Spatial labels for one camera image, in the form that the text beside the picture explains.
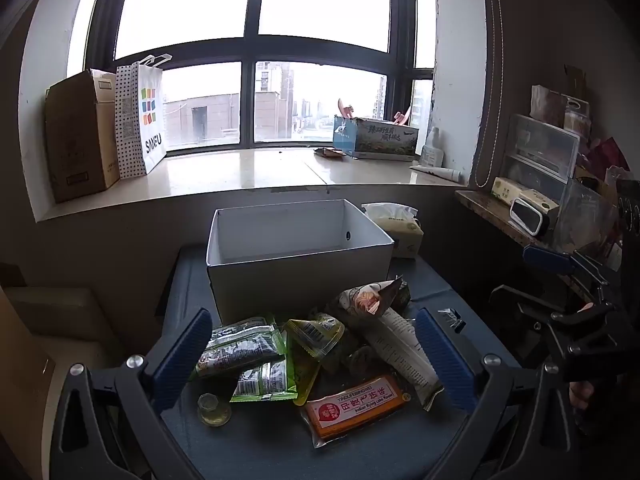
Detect white dotted shopping bag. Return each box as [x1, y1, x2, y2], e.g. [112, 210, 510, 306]
[115, 54, 168, 181]

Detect green white snack packet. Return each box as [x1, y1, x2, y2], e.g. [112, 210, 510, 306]
[230, 357, 301, 403]
[195, 316, 286, 378]

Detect beaded blind cord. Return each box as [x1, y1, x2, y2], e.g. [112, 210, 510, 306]
[472, 0, 503, 188]

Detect marble side shelf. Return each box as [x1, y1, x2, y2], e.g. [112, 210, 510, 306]
[455, 190, 601, 301]

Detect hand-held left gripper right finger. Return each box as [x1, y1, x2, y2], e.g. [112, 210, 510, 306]
[415, 307, 573, 480]

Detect yellow snack pouch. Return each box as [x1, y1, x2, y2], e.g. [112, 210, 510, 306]
[286, 340, 323, 407]

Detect red bag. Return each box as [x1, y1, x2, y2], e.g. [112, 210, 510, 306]
[587, 137, 631, 176]

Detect orange snack packet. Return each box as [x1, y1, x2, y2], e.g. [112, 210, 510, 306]
[300, 372, 412, 448]

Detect brown triangular snack packet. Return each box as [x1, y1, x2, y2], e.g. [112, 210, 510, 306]
[325, 275, 406, 318]

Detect white cardboard box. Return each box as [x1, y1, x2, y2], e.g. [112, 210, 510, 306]
[206, 199, 396, 326]

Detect white rounded device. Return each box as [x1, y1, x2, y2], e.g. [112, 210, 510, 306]
[509, 196, 551, 237]

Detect yellow-green barcode snack packet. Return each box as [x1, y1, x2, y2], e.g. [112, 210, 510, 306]
[284, 313, 347, 361]

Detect blue printed carton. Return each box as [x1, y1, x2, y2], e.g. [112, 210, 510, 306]
[332, 115, 421, 162]

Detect white plastic bottle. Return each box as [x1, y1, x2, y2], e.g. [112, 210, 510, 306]
[420, 126, 445, 168]

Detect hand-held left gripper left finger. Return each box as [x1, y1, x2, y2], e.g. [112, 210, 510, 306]
[50, 307, 213, 480]

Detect tall brown cardboard box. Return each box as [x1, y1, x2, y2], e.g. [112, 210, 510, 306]
[44, 69, 122, 205]

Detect black window frame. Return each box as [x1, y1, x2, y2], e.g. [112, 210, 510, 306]
[85, 0, 436, 153]

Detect clear plastic drawer organizer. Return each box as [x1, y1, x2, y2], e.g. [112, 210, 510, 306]
[502, 112, 581, 183]

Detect small clear jelly cup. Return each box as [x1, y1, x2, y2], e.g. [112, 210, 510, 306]
[196, 392, 233, 428]

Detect clear plastic container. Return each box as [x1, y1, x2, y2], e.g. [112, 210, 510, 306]
[555, 177, 621, 256]

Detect beige green tissue box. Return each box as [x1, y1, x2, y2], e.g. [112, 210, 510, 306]
[491, 176, 560, 221]

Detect long white snack packet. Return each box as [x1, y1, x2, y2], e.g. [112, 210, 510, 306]
[365, 307, 445, 413]

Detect white tube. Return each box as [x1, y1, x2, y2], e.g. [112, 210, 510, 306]
[410, 162, 463, 183]

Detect person's right hand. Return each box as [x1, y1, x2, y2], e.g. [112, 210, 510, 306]
[567, 380, 601, 436]

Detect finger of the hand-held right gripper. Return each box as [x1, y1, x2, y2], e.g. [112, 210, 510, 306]
[489, 284, 608, 331]
[522, 245, 626, 306]

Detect brown paper bag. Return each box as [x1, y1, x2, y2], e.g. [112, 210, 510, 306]
[529, 84, 568, 126]

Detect soft tissue pack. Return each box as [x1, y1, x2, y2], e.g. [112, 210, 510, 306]
[361, 202, 425, 260]

